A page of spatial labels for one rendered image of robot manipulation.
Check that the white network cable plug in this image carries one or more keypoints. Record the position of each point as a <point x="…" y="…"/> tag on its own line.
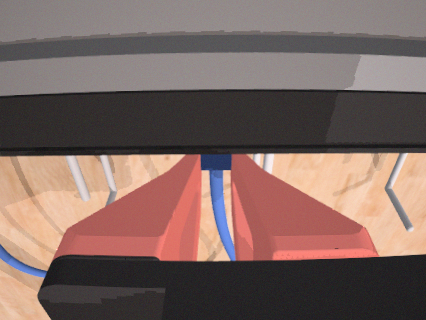
<point x="211" y="162"/>

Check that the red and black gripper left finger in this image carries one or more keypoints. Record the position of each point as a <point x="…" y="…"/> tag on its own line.
<point x="148" y="221"/>

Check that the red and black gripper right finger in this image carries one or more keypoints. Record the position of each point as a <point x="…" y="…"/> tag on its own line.
<point x="286" y="223"/>

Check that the blue patch cord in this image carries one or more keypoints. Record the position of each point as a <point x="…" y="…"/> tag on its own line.
<point x="218" y="206"/>

